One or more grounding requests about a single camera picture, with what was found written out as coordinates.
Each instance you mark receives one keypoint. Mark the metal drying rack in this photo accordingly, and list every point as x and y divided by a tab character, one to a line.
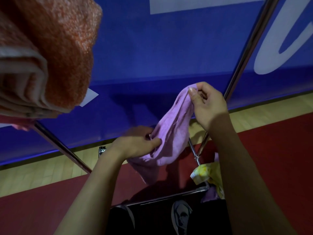
247	53

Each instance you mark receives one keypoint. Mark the person's left forearm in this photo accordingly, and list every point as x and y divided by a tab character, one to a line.
95	198

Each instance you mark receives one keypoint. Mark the person's right hand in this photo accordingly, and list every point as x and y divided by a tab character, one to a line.
210	105

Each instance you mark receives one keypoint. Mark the person's right forearm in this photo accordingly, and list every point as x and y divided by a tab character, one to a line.
251	190

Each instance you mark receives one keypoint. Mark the person's left grey shoe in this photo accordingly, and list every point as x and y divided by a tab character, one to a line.
128	214

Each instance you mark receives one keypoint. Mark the pink towel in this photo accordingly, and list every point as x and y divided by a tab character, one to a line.
19	122

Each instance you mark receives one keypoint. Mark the blue banner with white print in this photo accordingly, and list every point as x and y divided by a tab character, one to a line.
159	46

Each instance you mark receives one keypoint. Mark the orange patterned towel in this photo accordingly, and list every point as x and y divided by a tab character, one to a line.
61	53

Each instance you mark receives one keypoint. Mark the purple towel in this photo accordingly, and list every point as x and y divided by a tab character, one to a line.
171	134
210	194

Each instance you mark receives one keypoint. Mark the person's grey shoe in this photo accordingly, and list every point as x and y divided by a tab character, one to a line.
181	216
128	214

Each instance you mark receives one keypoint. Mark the yellow white cloth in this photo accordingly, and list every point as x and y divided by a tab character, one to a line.
203	172

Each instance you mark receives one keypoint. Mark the person's right grey shoe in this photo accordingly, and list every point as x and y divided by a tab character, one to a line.
181	216

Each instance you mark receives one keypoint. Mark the person's left hand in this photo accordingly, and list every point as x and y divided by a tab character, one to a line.
134	144

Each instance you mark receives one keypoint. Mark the person's black trousers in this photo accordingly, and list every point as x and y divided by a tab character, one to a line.
207	220

